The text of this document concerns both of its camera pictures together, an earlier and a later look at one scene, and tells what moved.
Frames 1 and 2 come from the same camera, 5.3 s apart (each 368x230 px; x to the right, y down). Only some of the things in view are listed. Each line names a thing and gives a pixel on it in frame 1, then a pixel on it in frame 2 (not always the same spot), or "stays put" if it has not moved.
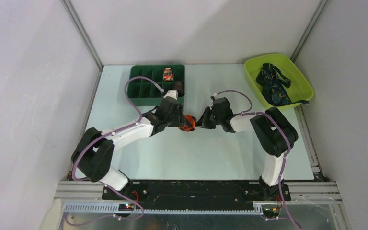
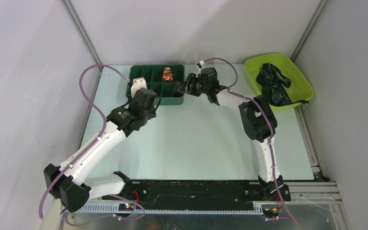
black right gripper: [203, 121] to [186, 88]
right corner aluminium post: [308, 29] stays put
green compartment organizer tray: [142, 93] stays put
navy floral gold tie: [272, 92] stays put
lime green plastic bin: [300, 88] stays put
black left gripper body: [177, 119] to [150, 114]
